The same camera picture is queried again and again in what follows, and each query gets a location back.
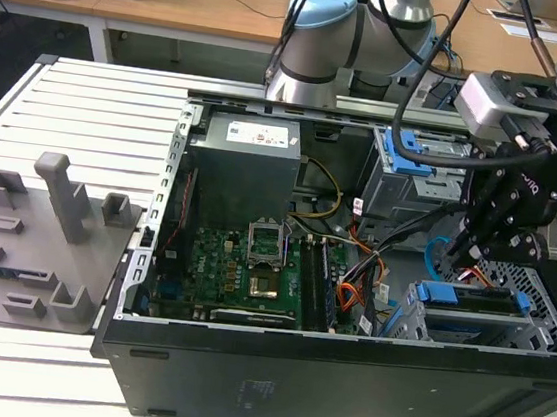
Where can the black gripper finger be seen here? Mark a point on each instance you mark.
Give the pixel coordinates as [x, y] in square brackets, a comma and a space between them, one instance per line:
[500, 208]
[471, 200]

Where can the hard disk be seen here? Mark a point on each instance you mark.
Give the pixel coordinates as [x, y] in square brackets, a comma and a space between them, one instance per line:
[442, 292]

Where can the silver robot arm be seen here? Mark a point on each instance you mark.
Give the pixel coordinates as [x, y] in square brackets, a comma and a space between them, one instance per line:
[317, 47]

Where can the silver disk bay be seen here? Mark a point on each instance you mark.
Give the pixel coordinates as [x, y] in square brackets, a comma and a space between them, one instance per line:
[477, 319]

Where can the black RAM slot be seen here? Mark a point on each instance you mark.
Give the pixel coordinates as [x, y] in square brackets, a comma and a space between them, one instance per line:
[304, 287]

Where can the blue drive latch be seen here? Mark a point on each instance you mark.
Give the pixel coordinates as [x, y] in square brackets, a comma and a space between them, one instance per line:
[409, 163]

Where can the silver drive cage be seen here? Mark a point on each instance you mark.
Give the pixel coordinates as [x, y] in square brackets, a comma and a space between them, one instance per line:
[395, 197]

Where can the wooden desk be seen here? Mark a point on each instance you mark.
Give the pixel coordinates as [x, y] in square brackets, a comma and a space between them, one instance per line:
[181, 1]
[483, 45]

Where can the CPU socket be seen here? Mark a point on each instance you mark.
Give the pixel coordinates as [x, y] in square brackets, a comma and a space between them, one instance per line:
[263, 287]

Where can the grey power supply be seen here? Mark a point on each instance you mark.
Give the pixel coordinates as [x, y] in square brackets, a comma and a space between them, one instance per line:
[241, 179]

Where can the black graphics card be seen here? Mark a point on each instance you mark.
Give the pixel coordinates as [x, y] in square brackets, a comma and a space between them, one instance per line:
[251, 316]

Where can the black PC case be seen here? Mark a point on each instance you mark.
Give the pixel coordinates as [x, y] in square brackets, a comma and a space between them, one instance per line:
[289, 376]

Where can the green motherboard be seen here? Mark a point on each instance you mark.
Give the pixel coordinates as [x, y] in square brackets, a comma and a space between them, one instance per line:
[212, 261]

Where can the grey parts rack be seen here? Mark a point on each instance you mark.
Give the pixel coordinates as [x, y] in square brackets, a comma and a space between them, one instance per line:
[25, 265]

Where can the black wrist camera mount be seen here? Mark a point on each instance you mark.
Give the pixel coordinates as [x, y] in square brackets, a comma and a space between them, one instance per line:
[550, 249]

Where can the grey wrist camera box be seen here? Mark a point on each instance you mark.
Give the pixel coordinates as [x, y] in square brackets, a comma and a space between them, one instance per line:
[481, 106]

